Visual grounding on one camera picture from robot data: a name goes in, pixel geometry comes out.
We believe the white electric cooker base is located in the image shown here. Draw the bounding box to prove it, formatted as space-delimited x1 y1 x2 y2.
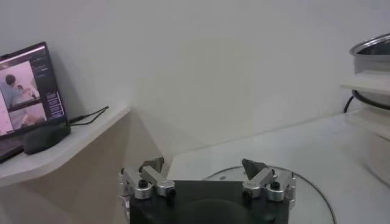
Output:
346 108 390 186

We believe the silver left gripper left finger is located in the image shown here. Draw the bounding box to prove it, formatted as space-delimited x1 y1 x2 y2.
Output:
118 156 176 200

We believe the stainless steel steamer basket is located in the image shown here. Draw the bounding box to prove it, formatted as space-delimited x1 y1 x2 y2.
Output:
340 32 390 111

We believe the black cooker power cable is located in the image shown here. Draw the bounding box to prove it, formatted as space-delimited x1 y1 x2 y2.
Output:
343 96 356 114

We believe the white rounded side desk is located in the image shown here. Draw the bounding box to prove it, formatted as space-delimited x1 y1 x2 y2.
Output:
0 105 167 224

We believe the black computer mouse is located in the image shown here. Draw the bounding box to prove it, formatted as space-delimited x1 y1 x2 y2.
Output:
23 121 71 155

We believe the round glass pot lid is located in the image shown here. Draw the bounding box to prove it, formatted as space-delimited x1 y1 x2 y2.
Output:
203 166 338 224

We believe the black laptop with pink screen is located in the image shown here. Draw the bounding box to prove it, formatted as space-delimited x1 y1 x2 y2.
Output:
0 41 67 164

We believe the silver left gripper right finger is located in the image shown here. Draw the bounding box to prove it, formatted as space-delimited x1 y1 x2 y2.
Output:
242 158 296 202

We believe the black laptop charger cable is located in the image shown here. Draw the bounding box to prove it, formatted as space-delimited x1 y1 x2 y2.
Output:
68 105 110 126

